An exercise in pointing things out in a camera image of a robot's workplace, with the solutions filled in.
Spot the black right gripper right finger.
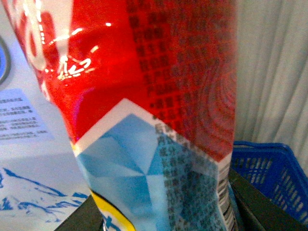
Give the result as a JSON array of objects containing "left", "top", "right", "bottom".
[{"left": 229, "top": 169, "right": 308, "bottom": 231}]

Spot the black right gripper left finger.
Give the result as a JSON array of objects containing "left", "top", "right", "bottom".
[{"left": 55, "top": 192, "right": 103, "bottom": 231}]

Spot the red iced tea bottle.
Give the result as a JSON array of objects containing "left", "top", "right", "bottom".
[{"left": 2, "top": 0, "right": 238, "bottom": 231}]

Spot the white fridge with penguin print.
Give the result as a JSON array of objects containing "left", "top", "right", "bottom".
[{"left": 0, "top": 9, "right": 89, "bottom": 231}]

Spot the blue plastic shopping basket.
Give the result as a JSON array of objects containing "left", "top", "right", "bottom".
[{"left": 231, "top": 141, "right": 308, "bottom": 226}]

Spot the blue text label sticker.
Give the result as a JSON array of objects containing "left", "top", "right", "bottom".
[{"left": 0, "top": 89, "right": 54, "bottom": 145}]

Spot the white pleated curtain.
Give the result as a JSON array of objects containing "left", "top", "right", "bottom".
[{"left": 235, "top": 0, "right": 308, "bottom": 171}]

